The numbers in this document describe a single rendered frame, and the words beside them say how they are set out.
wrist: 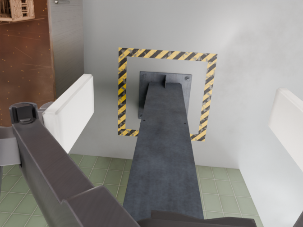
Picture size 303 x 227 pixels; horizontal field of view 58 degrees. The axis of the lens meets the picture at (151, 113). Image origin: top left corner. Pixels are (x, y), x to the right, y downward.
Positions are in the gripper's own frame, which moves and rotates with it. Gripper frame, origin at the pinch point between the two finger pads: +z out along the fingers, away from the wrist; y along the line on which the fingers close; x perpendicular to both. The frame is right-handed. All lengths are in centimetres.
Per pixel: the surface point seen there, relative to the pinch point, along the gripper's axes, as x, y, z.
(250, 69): -32, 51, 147
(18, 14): -2, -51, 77
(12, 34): -11, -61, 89
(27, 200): -100, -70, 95
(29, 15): -3, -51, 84
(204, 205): -102, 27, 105
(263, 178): -109, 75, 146
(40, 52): -17, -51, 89
